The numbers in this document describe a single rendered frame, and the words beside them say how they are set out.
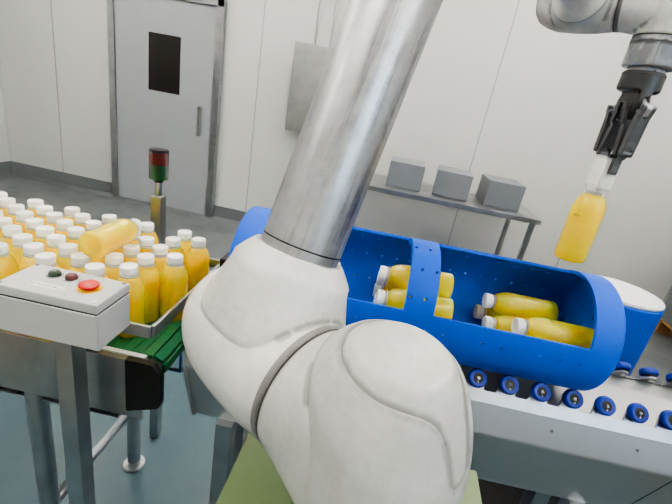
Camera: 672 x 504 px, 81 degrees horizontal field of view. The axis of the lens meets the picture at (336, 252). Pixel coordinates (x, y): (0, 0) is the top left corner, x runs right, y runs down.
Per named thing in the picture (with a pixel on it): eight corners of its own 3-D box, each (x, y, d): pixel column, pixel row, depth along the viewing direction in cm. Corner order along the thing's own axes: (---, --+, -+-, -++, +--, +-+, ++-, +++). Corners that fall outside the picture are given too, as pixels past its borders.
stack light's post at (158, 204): (157, 438, 174) (160, 197, 135) (148, 436, 174) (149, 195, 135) (162, 431, 178) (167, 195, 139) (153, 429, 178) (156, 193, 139)
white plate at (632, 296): (621, 277, 164) (620, 279, 165) (564, 271, 159) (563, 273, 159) (685, 311, 139) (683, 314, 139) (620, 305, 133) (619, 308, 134)
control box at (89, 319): (98, 352, 74) (96, 304, 70) (-2, 329, 75) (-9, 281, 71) (130, 325, 83) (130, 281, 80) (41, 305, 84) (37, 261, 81)
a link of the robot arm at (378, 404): (380, 654, 32) (437, 471, 23) (251, 491, 43) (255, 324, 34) (472, 518, 43) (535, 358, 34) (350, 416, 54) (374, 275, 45)
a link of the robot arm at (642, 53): (667, 47, 80) (653, 78, 82) (621, 39, 80) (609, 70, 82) (700, 39, 71) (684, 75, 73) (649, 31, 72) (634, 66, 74)
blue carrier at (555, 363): (589, 418, 90) (649, 313, 79) (219, 336, 94) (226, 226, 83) (544, 344, 116) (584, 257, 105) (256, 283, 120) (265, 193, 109)
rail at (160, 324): (154, 337, 89) (154, 326, 88) (151, 337, 89) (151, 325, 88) (223, 270, 126) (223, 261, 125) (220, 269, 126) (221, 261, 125)
